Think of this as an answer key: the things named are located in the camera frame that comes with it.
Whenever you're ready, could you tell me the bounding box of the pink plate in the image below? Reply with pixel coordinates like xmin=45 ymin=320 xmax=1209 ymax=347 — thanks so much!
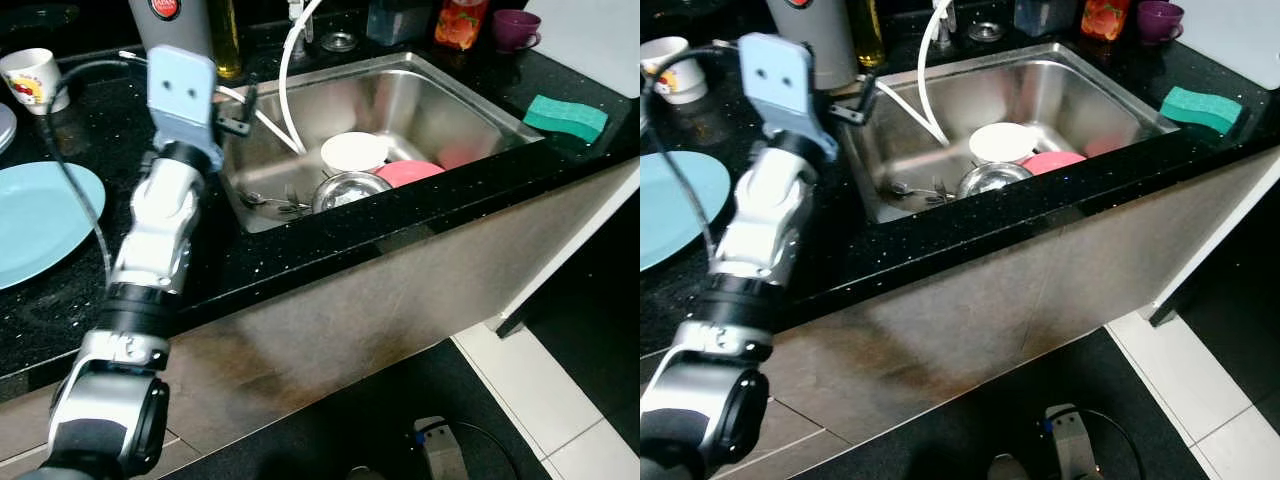
xmin=1021 ymin=150 xmax=1090 ymax=179
xmin=374 ymin=159 xmax=447 ymax=190

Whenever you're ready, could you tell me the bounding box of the white flexible hose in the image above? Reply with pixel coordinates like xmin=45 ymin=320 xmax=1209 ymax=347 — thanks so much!
xmin=874 ymin=0 xmax=958 ymax=147
xmin=214 ymin=0 xmax=327 ymax=157

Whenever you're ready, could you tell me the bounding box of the light grey left wrist camera mount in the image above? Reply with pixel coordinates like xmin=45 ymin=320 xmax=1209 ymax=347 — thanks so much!
xmin=737 ymin=32 xmax=841 ymax=163
xmin=146 ymin=44 xmax=225 ymax=173

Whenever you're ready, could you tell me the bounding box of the blue grey container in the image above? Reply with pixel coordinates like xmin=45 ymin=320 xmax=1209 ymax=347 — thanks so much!
xmin=1012 ymin=0 xmax=1082 ymax=40
xmin=364 ymin=0 xmax=434 ymax=47

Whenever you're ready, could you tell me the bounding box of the purple cup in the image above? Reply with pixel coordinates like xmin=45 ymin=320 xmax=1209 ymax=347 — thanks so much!
xmin=1134 ymin=0 xmax=1187 ymax=46
xmin=489 ymin=9 xmax=544 ymax=54

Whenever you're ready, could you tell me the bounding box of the grey robot foot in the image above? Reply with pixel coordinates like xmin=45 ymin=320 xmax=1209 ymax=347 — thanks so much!
xmin=1043 ymin=403 xmax=1103 ymax=480
xmin=413 ymin=415 xmax=473 ymax=480

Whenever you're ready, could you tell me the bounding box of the white mug with cartoon print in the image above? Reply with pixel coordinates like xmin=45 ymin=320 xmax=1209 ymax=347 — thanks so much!
xmin=0 ymin=47 xmax=72 ymax=117
xmin=640 ymin=36 xmax=710 ymax=107

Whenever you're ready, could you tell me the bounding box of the green sponge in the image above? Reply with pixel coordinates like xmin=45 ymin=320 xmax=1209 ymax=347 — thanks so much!
xmin=521 ymin=94 xmax=610 ymax=145
xmin=1159 ymin=85 xmax=1245 ymax=137

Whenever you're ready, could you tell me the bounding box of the light blue plate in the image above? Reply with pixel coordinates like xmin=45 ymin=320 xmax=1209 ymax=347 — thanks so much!
xmin=0 ymin=161 xmax=107 ymax=292
xmin=640 ymin=150 xmax=734 ymax=272

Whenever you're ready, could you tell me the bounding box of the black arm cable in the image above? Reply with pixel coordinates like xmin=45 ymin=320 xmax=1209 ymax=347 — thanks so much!
xmin=36 ymin=56 xmax=151 ymax=286
xmin=645 ymin=44 xmax=746 ymax=263

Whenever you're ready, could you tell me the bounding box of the yellow oil bottle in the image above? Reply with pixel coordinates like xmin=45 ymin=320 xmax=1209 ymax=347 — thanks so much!
xmin=850 ymin=0 xmax=890 ymax=70
xmin=207 ymin=0 xmax=247 ymax=82

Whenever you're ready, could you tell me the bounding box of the stainless steel sink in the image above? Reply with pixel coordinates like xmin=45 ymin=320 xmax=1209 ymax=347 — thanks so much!
xmin=838 ymin=41 xmax=1182 ymax=225
xmin=214 ymin=50 xmax=547 ymax=235

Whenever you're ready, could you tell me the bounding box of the white bowl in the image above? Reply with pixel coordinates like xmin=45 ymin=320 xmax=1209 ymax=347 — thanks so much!
xmin=967 ymin=121 xmax=1042 ymax=165
xmin=319 ymin=131 xmax=392 ymax=177

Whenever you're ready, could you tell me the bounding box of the stainless steel bowl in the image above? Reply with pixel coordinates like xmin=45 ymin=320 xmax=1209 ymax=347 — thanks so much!
xmin=311 ymin=170 xmax=394 ymax=214
xmin=955 ymin=160 xmax=1037 ymax=200

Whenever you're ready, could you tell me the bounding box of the metal cutlery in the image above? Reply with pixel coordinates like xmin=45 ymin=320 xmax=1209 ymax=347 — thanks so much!
xmin=238 ymin=184 xmax=313 ymax=218
xmin=884 ymin=176 xmax=958 ymax=207

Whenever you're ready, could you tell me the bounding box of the grey thermos with red logo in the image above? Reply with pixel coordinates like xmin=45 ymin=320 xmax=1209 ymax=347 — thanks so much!
xmin=764 ymin=0 xmax=862 ymax=64
xmin=127 ymin=0 xmax=217 ymax=63

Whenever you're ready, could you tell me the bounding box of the grey counter cabinet front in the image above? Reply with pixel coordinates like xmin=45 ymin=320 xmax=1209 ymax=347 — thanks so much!
xmin=700 ymin=143 xmax=1280 ymax=480
xmin=0 ymin=158 xmax=641 ymax=480

